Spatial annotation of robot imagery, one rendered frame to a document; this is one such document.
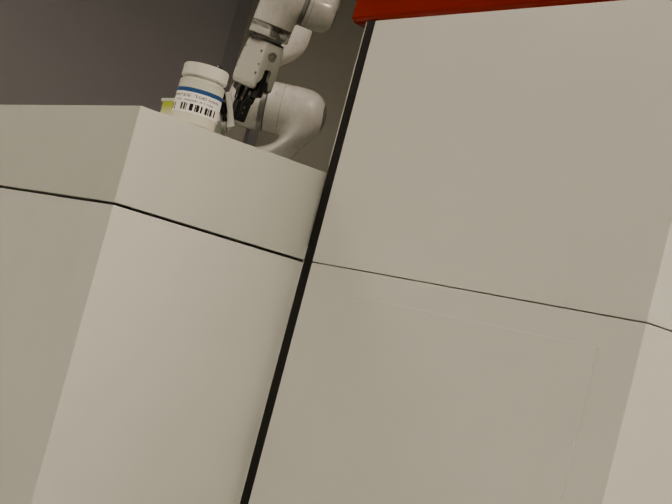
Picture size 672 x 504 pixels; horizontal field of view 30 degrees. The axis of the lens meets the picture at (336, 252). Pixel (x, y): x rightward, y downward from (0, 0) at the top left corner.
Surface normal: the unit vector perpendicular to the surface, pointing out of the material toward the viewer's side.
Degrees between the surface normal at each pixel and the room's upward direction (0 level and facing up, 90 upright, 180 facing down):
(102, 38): 90
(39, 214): 90
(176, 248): 90
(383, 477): 90
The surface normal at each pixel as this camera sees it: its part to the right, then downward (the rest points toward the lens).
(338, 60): 0.43, 0.05
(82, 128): -0.77, -0.25
